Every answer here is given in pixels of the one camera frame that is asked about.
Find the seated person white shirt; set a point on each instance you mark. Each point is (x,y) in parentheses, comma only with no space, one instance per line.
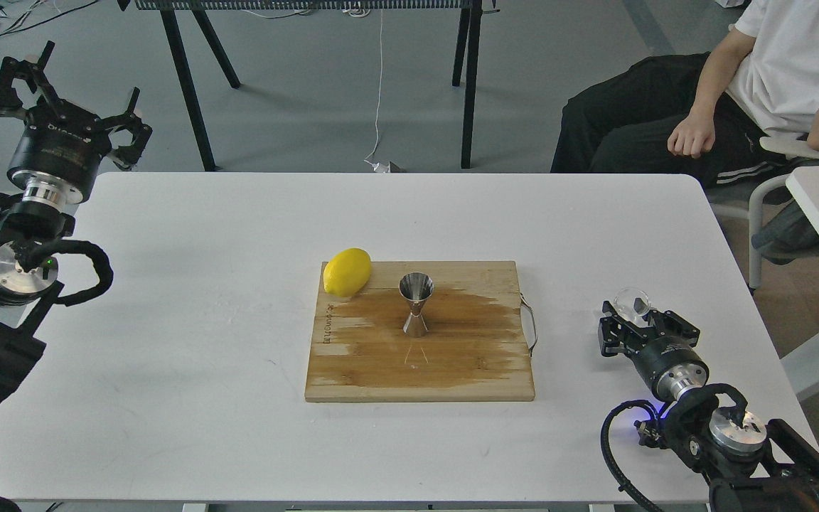
(761,80)

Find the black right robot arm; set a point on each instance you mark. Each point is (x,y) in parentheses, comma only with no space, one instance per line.
(748,464)

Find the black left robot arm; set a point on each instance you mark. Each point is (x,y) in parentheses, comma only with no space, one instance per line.
(41,265)

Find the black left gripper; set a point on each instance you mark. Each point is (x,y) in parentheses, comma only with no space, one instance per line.
(54,158)

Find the person's right hand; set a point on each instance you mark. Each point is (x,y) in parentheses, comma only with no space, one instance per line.
(693,136)

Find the yellow lemon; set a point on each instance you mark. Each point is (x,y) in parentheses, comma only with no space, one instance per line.
(347,272)

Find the wooden cutting board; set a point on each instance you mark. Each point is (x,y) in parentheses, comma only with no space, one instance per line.
(475,350)

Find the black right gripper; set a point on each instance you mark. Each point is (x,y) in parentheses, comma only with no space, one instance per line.
(666,360)

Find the small clear glass cup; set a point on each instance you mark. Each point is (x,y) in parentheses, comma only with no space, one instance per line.
(632,305)

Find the steel double jigger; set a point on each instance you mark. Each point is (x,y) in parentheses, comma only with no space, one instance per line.
(416,288)

